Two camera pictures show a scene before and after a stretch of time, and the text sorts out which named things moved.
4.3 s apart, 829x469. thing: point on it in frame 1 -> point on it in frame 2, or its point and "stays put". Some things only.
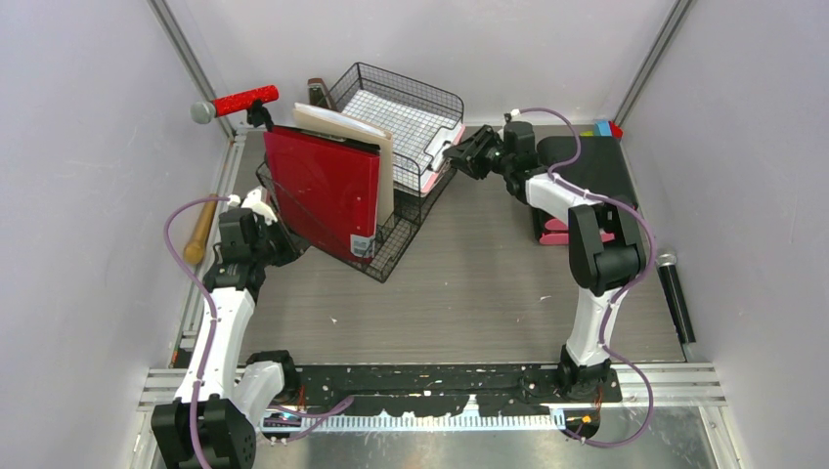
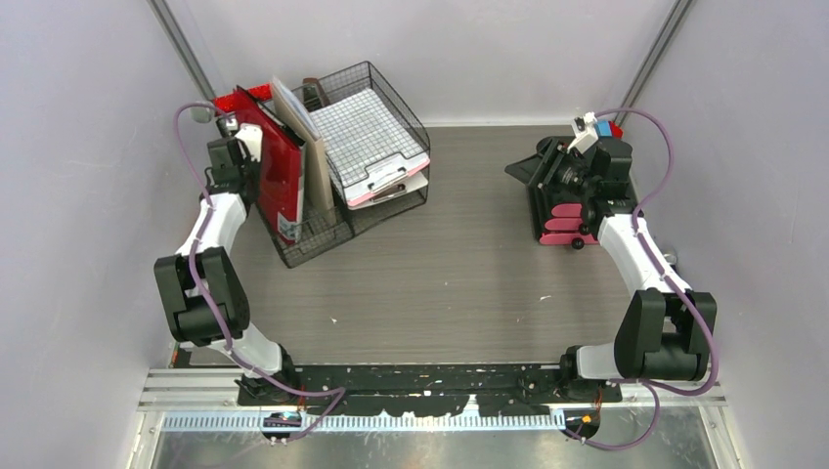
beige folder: x=321 y=119 -> x=320 y=197
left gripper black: x=289 y=253 -> x=255 y=166
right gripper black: x=462 y=154 -> x=540 y=170
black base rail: x=424 y=390 stays put
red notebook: x=327 y=190 -> x=282 y=160
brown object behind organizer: x=319 y=94 stays put
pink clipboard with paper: x=429 y=177 -> x=385 y=174
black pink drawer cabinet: x=602 y=167 stays put
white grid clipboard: x=414 y=128 -> x=356 y=131
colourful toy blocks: x=604 y=128 stays put
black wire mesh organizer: x=421 y=124 -> x=366 y=160
